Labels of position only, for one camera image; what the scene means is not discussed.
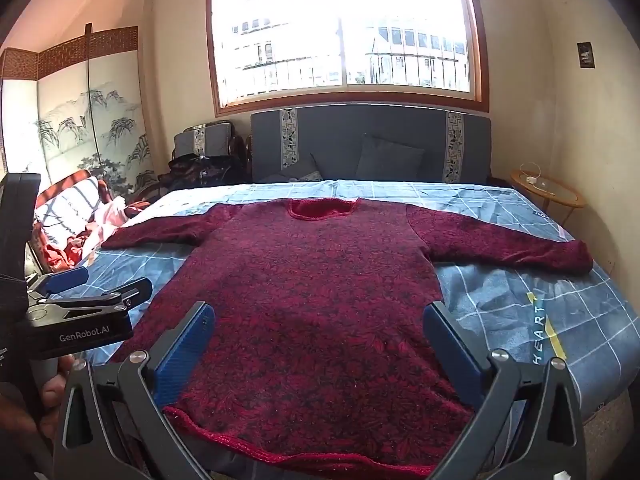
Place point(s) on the grey padded headboard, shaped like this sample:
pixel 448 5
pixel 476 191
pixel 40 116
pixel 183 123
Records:
pixel 385 120

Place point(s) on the round wooden side table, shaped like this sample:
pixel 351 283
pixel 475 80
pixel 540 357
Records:
pixel 560 192

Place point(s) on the chair with grey cushion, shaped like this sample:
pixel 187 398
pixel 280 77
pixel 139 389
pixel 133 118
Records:
pixel 210 137

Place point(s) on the person's left hand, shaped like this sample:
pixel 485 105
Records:
pixel 52 392

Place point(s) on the painted folding screen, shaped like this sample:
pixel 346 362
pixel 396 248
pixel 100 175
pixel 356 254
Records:
pixel 65 110

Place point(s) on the dark bag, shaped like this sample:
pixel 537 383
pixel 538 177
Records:
pixel 205 170

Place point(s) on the grey square cushion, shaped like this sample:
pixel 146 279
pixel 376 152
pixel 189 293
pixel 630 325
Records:
pixel 390 157

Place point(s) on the pile of pink red clothes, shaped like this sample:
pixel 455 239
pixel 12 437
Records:
pixel 95 232

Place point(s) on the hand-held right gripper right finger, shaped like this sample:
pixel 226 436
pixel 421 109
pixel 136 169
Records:
pixel 450 355

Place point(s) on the small grey pillow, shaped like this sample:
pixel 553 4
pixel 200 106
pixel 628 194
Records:
pixel 300 172

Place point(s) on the dark red patterned sweater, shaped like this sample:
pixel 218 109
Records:
pixel 320 310

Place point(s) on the wooden framed window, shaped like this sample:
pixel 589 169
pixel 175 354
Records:
pixel 345 35

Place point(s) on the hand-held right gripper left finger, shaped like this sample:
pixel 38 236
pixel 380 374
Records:
pixel 185 355

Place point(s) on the blue checked bedsheet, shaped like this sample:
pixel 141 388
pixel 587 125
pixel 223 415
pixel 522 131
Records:
pixel 500 300

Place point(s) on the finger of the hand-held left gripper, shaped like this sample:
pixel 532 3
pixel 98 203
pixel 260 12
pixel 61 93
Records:
pixel 112 297
pixel 67 280

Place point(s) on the dark wall switch plate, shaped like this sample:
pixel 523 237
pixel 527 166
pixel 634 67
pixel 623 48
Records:
pixel 585 55

